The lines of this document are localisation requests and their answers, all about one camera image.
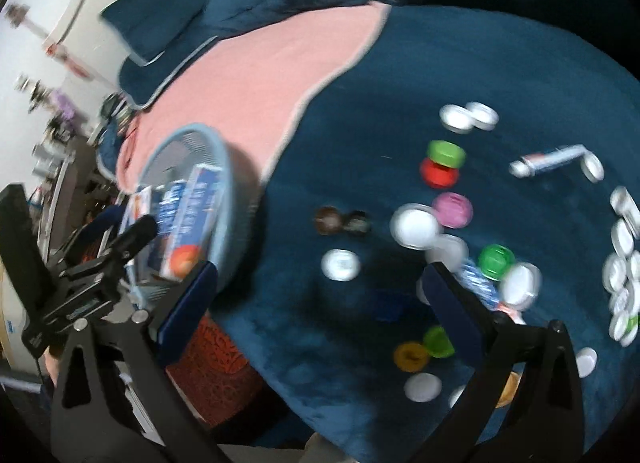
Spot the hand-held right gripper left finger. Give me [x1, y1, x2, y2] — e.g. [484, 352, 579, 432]
[50, 259, 221, 463]

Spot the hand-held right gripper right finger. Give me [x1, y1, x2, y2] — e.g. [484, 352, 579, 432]
[410, 262, 586, 463]

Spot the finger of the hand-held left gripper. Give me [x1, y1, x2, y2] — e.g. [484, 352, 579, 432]
[106, 214, 160, 260]

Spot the blue white patterned tube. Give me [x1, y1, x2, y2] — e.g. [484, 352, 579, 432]
[457, 259, 528, 326]

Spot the blue ointment box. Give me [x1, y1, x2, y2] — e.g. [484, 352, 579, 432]
[155, 163, 226, 244]
[150, 223, 212, 282]

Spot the light blue plastic basket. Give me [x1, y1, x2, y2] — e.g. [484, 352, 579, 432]
[127, 123, 257, 304]

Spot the small white box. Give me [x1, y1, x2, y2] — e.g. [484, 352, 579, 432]
[122, 185, 154, 239]

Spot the green bottle cap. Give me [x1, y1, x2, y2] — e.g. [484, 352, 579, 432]
[427, 140, 467, 167]
[422, 326, 456, 359]
[477, 243, 516, 278]

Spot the yellow bottle cap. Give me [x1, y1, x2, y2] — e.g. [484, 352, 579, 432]
[393, 341, 431, 373]

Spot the large white bottle cap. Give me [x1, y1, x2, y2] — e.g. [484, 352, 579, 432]
[390, 203, 444, 250]
[500, 262, 543, 309]

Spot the pink bottle cap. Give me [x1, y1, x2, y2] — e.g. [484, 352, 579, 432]
[432, 192, 474, 229]

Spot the orange bottle cap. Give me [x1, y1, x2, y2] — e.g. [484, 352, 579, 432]
[495, 370, 522, 409]

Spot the black bottle cap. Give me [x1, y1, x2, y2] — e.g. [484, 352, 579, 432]
[342, 210, 374, 237]

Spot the red bottle cap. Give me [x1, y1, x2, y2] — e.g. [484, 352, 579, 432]
[419, 158, 459, 189]

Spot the dark bundle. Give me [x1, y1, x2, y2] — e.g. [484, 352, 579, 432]
[99, 92, 132, 124]

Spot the brown bottle cap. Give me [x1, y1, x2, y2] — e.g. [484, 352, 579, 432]
[314, 206, 344, 236]

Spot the purple hanging ornament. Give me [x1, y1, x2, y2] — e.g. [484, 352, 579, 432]
[54, 89, 77, 120]

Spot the dark blue flat pillow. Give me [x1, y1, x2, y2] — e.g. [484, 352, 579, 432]
[117, 35, 222, 110]

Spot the white ointment tube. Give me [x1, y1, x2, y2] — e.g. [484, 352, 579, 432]
[509, 143, 586, 179]

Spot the cluster of white caps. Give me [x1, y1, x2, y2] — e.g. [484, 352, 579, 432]
[600, 185, 640, 347]

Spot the dark blue fleece blanket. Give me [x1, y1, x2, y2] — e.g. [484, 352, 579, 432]
[97, 0, 640, 449]

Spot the red hanging ornament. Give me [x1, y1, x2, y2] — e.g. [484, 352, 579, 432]
[42, 39, 94, 78]

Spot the pink towel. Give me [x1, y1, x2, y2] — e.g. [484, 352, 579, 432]
[115, 0, 392, 194]

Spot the dark blue upright pillow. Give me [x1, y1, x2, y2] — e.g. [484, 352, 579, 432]
[100, 0, 228, 66]

